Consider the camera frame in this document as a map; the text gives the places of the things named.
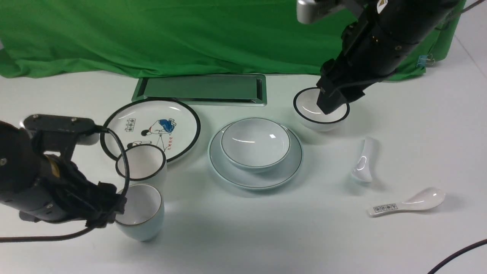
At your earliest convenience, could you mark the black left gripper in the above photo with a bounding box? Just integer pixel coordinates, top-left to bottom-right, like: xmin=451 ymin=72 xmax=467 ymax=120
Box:
xmin=23 ymin=154 xmax=127 ymax=228

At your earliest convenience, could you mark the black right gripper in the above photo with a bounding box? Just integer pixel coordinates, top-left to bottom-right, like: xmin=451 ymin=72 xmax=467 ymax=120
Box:
xmin=317 ymin=23 xmax=388 ymax=115

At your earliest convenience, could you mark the pale blue cup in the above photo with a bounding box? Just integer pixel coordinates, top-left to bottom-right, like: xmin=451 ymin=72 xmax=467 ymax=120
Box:
xmin=115 ymin=183 xmax=165 ymax=242

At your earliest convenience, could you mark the plain white ceramic spoon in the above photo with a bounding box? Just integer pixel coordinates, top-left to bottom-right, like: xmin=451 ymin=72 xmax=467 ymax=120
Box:
xmin=351 ymin=137 xmax=379 ymax=184

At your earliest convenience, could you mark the pale blue shallow bowl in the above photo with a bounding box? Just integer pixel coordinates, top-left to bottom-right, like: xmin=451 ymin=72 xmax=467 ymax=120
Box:
xmin=220 ymin=117 xmax=291 ymax=173

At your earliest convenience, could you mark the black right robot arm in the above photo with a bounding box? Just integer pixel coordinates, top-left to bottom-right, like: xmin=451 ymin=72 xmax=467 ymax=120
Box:
xmin=317 ymin=0 xmax=459 ymax=114

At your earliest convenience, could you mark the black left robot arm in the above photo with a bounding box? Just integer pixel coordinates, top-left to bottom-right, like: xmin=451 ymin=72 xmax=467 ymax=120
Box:
xmin=0 ymin=116 xmax=127 ymax=228

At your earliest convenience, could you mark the blue binder clip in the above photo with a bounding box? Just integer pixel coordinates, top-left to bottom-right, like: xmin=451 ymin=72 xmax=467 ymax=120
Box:
xmin=416 ymin=54 xmax=436 ymax=68

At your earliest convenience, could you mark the black rimmed white bowl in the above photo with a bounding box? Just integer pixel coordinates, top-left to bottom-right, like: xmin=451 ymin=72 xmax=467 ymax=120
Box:
xmin=293 ymin=88 xmax=350 ymax=132

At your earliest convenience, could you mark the black rimmed white cup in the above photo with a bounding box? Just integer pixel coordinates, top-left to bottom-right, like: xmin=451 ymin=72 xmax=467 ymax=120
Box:
xmin=126 ymin=144 xmax=168 ymax=191

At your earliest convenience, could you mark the black rimmed illustrated plate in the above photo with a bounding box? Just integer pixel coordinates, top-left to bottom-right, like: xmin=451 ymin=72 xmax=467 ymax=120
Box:
xmin=104 ymin=98 xmax=202 ymax=164

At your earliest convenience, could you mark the pale blue flat plate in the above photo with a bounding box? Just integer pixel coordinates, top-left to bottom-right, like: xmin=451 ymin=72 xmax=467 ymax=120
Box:
xmin=207 ymin=124 xmax=303 ymax=191

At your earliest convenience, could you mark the white spoon with pattern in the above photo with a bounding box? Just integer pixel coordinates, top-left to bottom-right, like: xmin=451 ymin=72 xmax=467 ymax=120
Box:
xmin=366 ymin=187 xmax=447 ymax=217

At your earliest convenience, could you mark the green cloth backdrop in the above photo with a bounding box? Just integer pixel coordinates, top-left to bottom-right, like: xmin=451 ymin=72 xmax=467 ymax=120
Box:
xmin=1 ymin=0 xmax=457 ymax=79

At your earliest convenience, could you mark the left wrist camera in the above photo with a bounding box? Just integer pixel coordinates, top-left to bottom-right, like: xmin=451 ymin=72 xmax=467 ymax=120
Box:
xmin=21 ymin=114 xmax=102 ymax=157

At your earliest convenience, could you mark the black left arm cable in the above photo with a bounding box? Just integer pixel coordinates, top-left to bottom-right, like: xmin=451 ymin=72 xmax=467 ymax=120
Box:
xmin=0 ymin=126 xmax=131 ymax=243

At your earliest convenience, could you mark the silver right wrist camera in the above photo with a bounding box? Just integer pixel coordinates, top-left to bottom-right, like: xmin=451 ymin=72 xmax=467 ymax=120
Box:
xmin=296 ymin=0 xmax=369 ymax=24

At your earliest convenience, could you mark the metal table cable hatch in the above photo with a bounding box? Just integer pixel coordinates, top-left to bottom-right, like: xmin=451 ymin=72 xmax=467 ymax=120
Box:
xmin=132 ymin=73 xmax=267 ymax=107

